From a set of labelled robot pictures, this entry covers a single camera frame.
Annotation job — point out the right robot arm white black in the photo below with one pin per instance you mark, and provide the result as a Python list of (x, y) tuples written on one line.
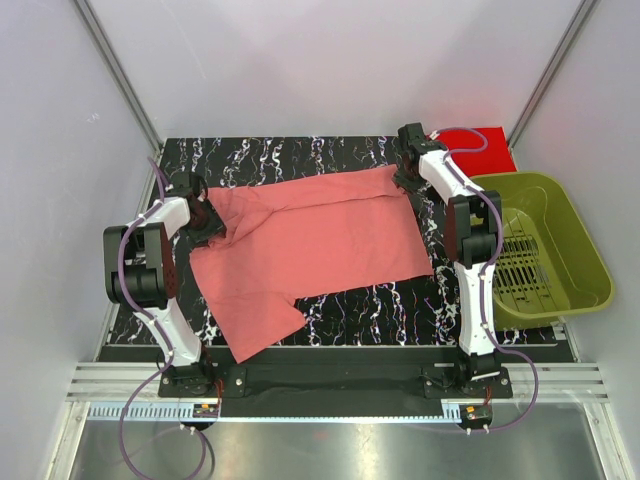
[(472, 240)]

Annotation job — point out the folded red t shirt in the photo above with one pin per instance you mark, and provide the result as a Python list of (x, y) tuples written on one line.
[(495, 158)]

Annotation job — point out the olive green plastic basket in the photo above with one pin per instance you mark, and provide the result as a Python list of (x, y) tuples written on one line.
[(549, 267)]

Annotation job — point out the right aluminium frame post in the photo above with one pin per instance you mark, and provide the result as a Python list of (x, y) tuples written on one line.
[(567, 41)]

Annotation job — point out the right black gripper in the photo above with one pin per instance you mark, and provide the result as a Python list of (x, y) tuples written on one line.
[(410, 187)]

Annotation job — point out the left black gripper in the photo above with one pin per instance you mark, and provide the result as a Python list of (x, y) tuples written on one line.
[(216, 226)]

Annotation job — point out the aluminium rail profile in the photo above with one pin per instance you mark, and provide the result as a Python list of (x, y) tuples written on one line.
[(552, 383)]

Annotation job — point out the aluminium frame post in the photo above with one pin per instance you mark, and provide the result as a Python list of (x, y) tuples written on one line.
[(567, 41), (104, 46)]

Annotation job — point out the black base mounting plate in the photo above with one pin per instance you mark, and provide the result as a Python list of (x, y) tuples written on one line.
[(430, 372)]

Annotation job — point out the white slotted cable duct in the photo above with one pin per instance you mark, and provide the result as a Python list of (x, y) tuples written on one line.
[(208, 412)]

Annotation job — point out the left aluminium frame post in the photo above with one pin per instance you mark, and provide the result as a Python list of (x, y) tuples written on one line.
[(104, 46)]

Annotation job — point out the pink t shirt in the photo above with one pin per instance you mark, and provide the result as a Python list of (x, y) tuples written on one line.
[(302, 238)]

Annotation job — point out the black marble pattern mat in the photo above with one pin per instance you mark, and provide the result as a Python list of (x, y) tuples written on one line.
[(419, 311)]

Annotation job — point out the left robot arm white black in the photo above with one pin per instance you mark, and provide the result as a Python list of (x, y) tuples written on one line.
[(141, 274)]

